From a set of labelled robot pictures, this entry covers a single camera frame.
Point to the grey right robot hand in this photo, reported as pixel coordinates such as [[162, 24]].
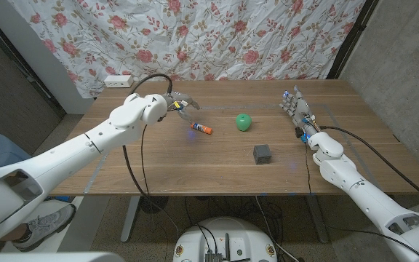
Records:
[[298, 109]]

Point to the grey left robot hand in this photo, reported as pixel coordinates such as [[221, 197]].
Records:
[[178, 100]]

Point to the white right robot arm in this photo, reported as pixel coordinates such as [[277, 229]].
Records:
[[358, 189]]

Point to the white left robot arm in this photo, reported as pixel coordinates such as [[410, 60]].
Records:
[[67, 153]]

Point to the green ball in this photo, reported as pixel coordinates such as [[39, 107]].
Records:
[[243, 122]]

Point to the dark grey block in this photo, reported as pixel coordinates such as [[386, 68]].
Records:
[[262, 154]]

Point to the white power strip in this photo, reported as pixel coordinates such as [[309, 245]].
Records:
[[118, 81]]

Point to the floral print backdrop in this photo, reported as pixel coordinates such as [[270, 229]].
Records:
[[195, 36]]

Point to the black backdrop pole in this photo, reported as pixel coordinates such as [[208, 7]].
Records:
[[351, 40]]

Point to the black round stand base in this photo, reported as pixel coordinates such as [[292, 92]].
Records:
[[153, 204]]

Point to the grey metal table leg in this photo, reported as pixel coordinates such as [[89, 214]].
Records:
[[316, 218], [129, 218]]

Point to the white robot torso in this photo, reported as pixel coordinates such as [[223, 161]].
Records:
[[226, 236]]

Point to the black torso antenna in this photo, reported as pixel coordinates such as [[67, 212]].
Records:
[[227, 247]]

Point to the grey sneaker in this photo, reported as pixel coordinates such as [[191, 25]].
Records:
[[46, 225]]

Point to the person's bare leg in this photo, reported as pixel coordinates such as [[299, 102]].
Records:
[[13, 233]]

